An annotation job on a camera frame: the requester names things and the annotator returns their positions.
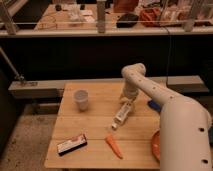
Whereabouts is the white plastic bottle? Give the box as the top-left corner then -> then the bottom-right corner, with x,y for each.
111,102 -> 131,130

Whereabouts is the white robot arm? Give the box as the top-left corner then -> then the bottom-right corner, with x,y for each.
121,63 -> 212,171

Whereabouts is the orange ceramic bowl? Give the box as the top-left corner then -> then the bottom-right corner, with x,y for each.
151,131 -> 160,161

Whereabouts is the blue rectangular block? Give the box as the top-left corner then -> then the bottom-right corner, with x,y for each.
147,100 -> 161,113

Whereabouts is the orange carrot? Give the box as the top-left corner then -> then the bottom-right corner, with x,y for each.
105,134 -> 123,159

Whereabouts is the translucent plastic cup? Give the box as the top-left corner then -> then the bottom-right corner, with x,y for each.
73,90 -> 88,111

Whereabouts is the black and red box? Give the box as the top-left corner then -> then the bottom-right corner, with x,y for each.
57,134 -> 87,156

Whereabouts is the black pouch on bench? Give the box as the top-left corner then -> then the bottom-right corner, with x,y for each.
116,13 -> 139,28

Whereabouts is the orange basket on bench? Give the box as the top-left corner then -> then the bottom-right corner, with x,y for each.
139,7 -> 161,27

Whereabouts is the hanging black cable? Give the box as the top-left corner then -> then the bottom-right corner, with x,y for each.
162,25 -> 173,84

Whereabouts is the grey metal rail beam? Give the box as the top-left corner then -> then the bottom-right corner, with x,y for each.
8,75 -> 209,99

